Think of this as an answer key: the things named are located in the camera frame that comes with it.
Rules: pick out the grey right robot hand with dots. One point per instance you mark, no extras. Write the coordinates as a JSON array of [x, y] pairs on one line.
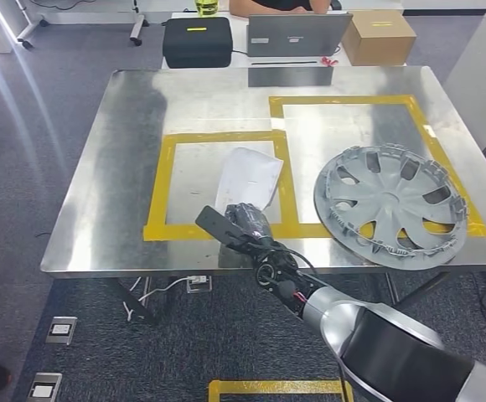
[[251, 219]]

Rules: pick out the white curved plastic part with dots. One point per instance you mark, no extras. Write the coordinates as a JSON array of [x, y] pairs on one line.
[[247, 177]]

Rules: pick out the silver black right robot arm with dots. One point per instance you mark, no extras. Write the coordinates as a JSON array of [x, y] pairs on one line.
[[394, 344]]

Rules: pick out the steel workbench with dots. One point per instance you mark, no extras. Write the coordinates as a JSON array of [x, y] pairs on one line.
[[113, 166]]

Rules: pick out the floor socket with plug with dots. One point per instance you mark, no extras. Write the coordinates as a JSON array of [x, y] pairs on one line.
[[199, 284]]

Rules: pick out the silver wheel hubcap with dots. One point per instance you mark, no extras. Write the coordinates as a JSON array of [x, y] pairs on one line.
[[389, 205]]

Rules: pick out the white desk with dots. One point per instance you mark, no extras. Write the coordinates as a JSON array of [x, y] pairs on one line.
[[239, 33]]

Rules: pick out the small red clip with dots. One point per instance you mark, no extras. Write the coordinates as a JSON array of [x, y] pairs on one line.
[[329, 61]]

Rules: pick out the black zip case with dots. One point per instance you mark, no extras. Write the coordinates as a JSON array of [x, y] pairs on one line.
[[196, 44]]

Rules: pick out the grey laptop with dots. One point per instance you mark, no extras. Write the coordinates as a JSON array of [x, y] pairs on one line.
[[297, 36]]

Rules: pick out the yellow green bottle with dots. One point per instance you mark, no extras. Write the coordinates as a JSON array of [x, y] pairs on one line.
[[206, 6]]

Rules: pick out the white stand foot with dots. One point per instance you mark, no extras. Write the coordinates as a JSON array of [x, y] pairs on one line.
[[138, 30], [27, 36]]

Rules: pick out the brown cardboard box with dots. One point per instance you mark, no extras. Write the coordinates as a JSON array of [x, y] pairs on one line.
[[377, 39]]

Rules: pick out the metal floor socket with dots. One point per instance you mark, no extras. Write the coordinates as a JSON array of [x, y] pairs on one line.
[[44, 388], [61, 330]]

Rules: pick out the steel table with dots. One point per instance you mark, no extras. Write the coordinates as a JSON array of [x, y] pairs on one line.
[[477, 83]]

